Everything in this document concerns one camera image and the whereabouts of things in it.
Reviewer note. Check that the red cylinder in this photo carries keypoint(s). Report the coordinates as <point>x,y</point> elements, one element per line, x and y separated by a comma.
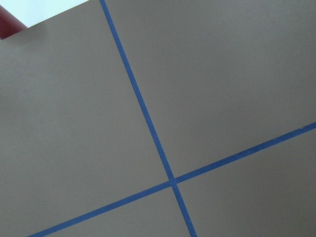
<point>9,24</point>

